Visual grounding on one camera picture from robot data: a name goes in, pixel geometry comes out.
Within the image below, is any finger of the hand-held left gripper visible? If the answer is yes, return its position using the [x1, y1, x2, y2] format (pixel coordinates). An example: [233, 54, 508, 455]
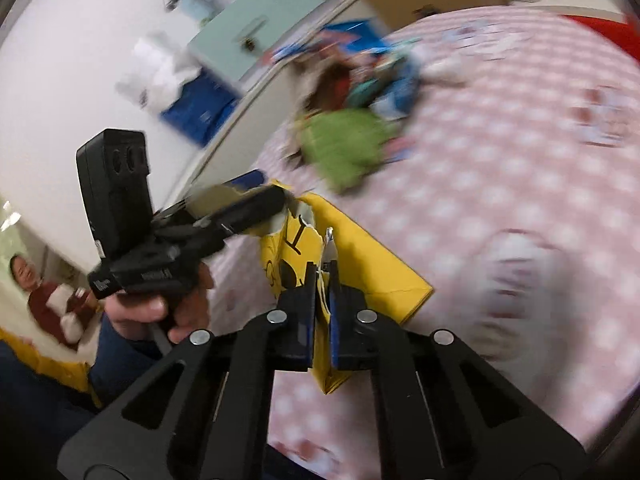
[192, 185, 290, 237]

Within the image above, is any seated person in red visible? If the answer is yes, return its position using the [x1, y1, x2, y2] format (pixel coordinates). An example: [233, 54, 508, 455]
[0, 200, 108, 407]

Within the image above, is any red storage bench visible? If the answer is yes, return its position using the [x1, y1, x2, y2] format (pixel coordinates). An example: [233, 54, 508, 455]
[559, 14, 640, 63]

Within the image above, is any white plastic bag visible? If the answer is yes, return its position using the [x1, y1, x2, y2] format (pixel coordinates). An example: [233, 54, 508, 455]
[114, 30, 202, 112]

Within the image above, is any person's dark blue clothing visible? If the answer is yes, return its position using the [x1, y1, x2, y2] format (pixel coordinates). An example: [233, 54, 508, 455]
[0, 342, 106, 480]

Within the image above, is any teal drawer cabinet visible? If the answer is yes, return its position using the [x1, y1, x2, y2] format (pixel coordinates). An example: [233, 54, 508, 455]
[186, 0, 352, 87]

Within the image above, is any person's left forearm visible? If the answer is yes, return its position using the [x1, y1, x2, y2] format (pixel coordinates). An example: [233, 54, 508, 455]
[87, 317, 168, 413]

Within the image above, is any pink checkered tablecloth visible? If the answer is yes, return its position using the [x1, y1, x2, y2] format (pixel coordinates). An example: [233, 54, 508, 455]
[200, 7, 640, 480]

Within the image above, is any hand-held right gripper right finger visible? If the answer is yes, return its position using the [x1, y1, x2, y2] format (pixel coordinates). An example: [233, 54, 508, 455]
[327, 259, 592, 480]

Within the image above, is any person's left hand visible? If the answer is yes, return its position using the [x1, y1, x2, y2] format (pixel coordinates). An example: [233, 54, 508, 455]
[104, 262, 216, 346]

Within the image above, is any yellow snack packet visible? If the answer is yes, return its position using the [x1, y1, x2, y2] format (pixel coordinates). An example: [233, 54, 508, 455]
[259, 180, 435, 397]

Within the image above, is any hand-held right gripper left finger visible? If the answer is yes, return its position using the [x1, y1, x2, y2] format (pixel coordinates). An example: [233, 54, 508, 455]
[57, 261, 321, 480]

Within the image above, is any green snack packet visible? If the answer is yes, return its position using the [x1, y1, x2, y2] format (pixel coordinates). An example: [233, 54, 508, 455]
[294, 108, 402, 194]

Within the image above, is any red brown snack wrapper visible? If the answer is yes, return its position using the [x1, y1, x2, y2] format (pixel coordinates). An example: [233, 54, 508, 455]
[306, 62, 357, 112]

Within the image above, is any blue white snack wrapper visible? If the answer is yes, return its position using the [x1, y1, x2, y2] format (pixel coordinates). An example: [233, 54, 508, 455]
[350, 52, 426, 121]

